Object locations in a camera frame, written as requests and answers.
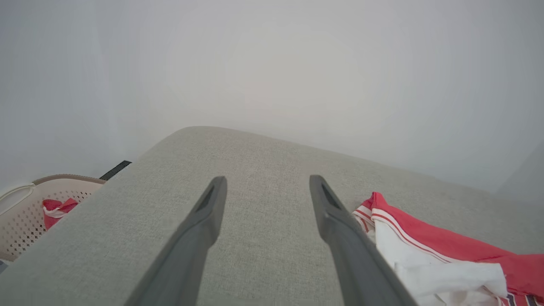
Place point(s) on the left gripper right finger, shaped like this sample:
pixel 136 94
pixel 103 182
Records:
pixel 348 255

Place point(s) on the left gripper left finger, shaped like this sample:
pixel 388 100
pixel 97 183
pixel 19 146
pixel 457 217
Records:
pixel 191 250

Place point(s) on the red and white garment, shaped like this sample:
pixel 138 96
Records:
pixel 446 255

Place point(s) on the red garment in basket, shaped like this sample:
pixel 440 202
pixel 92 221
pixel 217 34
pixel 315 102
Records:
pixel 57 210

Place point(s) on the black strip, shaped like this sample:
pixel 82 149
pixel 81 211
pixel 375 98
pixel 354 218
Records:
pixel 114 170

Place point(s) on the beige perforated laundry basket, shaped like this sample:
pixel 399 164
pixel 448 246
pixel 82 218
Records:
pixel 25 229

